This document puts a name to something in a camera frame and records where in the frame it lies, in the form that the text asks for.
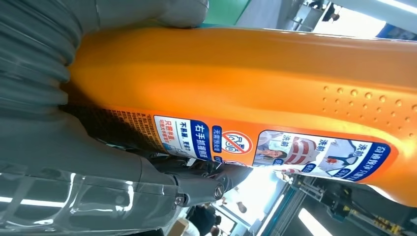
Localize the cardboard box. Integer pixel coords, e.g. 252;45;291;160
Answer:
168;218;190;236

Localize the person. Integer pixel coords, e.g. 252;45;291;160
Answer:
188;205;223;236

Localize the ceiling strip light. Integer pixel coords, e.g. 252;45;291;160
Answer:
297;207;333;236

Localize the overhead gantry frame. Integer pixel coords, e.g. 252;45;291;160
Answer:
260;174;417;236

